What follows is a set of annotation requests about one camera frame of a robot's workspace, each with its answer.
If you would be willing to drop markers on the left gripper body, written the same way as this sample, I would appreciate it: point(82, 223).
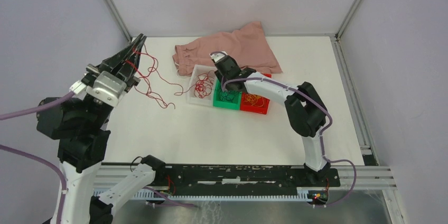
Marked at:
point(133, 81)

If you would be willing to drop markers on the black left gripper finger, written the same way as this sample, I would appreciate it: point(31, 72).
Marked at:
point(113, 63)
point(130, 61)

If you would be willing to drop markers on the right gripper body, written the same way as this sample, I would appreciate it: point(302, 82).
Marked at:
point(223, 78)

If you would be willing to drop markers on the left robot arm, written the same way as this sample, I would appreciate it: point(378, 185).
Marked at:
point(78, 122)

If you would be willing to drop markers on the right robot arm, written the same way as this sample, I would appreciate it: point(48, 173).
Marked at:
point(213, 107)

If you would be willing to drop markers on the green plastic bin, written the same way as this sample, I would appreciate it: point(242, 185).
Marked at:
point(225, 99)

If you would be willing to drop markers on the pink cloth shorts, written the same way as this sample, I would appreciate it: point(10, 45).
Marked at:
point(247, 45)

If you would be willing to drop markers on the translucent white bin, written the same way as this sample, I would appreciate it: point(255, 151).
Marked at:
point(201, 86)

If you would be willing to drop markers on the red plastic bin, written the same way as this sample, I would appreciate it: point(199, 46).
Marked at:
point(254, 103)

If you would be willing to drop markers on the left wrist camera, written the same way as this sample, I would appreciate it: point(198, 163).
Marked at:
point(104, 87)

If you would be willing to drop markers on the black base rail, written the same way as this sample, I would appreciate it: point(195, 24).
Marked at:
point(181, 175)

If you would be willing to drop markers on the white cable duct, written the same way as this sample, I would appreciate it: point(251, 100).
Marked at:
point(227, 192)

